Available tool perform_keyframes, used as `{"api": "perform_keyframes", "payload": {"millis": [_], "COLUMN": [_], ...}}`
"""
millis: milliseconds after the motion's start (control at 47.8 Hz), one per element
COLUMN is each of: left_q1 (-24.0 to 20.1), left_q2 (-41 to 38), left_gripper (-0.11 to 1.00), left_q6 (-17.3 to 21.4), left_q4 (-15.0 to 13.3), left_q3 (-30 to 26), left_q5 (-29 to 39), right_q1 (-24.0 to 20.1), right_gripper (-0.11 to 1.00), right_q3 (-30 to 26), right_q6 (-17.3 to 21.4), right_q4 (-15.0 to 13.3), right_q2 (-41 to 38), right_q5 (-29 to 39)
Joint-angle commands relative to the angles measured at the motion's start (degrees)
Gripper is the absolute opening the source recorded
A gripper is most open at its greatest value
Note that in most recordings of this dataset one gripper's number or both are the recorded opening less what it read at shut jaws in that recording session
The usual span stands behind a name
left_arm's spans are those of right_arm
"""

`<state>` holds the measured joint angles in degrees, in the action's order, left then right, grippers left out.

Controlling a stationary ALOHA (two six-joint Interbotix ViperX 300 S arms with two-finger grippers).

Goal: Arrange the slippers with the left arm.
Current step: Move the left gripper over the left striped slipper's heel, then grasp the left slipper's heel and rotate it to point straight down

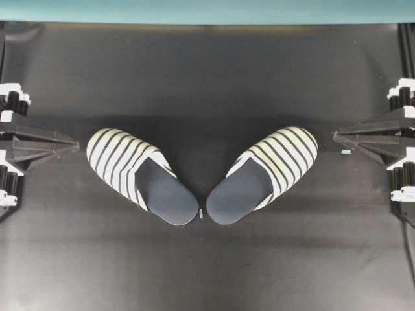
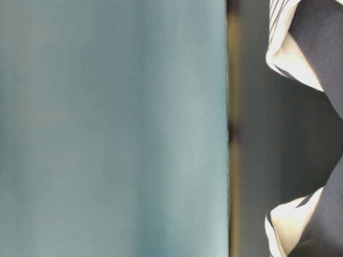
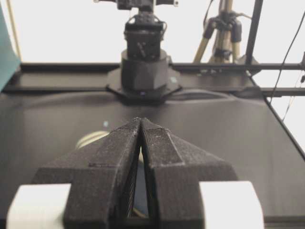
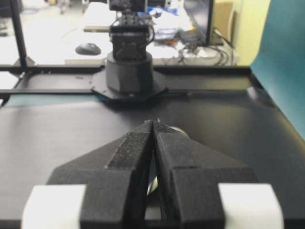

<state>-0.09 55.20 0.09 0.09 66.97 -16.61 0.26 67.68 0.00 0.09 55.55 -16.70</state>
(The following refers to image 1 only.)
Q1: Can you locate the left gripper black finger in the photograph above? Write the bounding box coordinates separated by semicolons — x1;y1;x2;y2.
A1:
1;124;77;144
1;139;79;168

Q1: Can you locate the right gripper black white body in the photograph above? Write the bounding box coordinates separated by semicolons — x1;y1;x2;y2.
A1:
387;77;415;203

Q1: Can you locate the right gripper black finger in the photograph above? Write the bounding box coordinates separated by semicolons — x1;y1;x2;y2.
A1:
333;134;414;165
333;117;414;136

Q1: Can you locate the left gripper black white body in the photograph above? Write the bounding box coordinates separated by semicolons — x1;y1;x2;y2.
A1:
1;83;31;207

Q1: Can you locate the striped slipper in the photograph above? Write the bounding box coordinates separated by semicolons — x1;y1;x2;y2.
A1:
86;128;199;226
206;126;318;225

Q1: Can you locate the black mat on table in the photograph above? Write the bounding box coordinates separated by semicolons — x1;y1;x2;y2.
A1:
1;21;414;310

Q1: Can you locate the right black aluminium rail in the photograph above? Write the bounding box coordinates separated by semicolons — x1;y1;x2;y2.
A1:
398;23;414;78

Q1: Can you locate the black cable right side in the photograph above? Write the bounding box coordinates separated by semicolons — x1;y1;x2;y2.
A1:
397;212;415;260

